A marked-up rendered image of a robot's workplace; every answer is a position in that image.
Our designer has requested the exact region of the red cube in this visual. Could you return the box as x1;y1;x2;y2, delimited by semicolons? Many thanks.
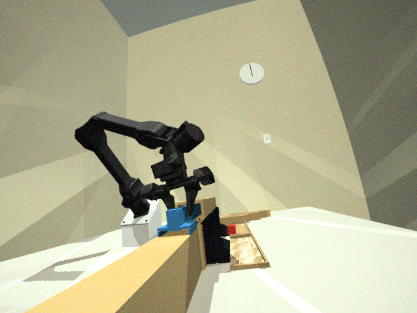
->
227;225;236;234

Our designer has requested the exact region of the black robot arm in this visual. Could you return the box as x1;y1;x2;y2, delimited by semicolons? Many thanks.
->
75;112;205;218

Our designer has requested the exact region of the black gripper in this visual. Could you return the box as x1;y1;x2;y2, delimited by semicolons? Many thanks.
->
140;156;215;216

